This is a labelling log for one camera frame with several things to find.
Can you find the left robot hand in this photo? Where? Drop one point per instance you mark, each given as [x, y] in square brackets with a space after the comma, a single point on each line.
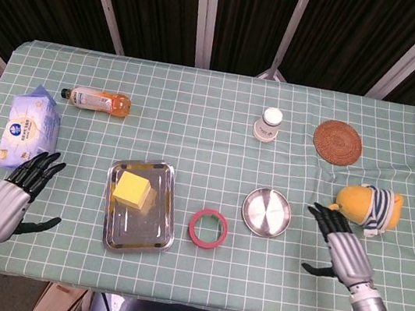
[1, 209]

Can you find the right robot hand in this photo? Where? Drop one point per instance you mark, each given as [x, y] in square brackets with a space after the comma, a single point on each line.
[349, 257]

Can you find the yellow sponge block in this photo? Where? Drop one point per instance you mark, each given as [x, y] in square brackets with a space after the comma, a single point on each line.
[131, 188]

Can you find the red tape roll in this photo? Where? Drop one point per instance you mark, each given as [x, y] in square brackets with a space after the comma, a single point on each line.
[192, 232]

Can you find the yellow plush toy striped shirt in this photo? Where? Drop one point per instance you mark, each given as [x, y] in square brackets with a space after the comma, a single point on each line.
[358, 203]

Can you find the white wet wipes pack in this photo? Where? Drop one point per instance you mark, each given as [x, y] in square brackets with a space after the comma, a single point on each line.
[26, 127]

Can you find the round steel plate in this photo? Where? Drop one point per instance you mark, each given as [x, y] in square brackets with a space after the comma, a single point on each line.
[266, 212]

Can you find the brown cardboard box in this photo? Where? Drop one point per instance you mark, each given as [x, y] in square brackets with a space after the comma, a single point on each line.
[58, 301]

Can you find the round woven coaster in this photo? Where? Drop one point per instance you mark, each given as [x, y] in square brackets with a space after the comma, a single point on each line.
[338, 142]

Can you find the rectangular steel tray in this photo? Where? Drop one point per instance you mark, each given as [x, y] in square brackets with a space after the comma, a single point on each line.
[140, 231]

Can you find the orange drink bottle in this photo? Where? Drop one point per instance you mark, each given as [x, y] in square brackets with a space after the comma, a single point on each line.
[97, 100]

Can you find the white paper cup stack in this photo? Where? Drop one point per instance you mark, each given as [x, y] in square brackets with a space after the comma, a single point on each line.
[266, 127]

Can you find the green checkered tablecloth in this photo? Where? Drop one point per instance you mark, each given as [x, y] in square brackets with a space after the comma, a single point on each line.
[213, 144]

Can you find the grey stand foot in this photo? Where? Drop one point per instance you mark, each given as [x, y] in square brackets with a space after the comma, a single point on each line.
[271, 75]

